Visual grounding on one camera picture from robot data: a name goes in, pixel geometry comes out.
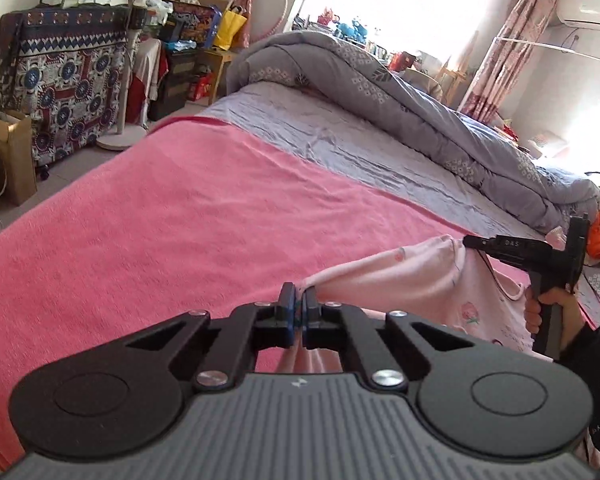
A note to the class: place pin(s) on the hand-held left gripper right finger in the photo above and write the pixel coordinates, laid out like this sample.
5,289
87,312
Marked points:
306,322

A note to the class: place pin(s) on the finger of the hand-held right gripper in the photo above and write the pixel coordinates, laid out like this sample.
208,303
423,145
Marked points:
485,246

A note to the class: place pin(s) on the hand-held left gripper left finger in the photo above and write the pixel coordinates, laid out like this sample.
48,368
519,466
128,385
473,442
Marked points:
291,320

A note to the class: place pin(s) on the pink strawberry print pajama top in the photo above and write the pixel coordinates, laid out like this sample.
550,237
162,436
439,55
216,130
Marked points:
420,290

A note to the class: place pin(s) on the person's right hand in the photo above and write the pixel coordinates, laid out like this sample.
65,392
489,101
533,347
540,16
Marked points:
533,312

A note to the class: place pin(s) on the orange garment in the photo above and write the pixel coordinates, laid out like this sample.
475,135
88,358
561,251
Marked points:
599,235

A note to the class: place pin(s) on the pink towel blanket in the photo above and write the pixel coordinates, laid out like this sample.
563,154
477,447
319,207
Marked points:
180,240

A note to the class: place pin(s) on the grey floral quilt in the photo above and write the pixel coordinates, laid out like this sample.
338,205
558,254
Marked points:
430,110

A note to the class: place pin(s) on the purple bed sheet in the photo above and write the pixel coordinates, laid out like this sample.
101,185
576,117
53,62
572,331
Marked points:
360,150

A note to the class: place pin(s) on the wooden easel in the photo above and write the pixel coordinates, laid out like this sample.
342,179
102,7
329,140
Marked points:
452,80

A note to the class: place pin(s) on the hanging pink floral curtain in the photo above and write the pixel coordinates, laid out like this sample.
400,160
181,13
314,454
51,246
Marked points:
515,40

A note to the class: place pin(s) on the white air conditioner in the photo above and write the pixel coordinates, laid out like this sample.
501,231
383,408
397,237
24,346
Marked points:
587,10

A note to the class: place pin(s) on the red gift box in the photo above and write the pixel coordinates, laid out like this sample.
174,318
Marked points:
201,87

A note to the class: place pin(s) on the blue plush toy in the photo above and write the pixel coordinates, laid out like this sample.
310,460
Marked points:
354,29

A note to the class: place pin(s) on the wooden stool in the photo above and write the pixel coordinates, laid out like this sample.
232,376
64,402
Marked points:
217,67

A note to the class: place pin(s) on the red figure toy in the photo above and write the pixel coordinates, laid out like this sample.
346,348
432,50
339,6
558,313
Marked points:
327,16

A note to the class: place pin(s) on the red draped side table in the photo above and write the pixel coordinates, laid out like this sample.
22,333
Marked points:
147,80

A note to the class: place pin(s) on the yellow bag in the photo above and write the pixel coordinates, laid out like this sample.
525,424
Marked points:
230,27

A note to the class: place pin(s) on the colourful toy box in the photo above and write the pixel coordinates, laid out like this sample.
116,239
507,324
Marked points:
197,20

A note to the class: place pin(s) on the pink hula hoop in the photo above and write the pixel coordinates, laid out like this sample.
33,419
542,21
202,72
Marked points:
283,5

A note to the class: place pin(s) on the tied pink floral curtain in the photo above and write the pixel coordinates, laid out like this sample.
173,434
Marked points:
244,0

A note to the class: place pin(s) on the brown paper bag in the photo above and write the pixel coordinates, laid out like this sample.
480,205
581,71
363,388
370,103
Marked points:
12,155

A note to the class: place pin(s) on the patterned cloth covered cabinet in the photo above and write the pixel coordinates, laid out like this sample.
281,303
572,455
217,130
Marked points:
75,75

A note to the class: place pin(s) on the white clothes rail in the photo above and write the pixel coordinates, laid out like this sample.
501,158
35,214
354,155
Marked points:
555,47

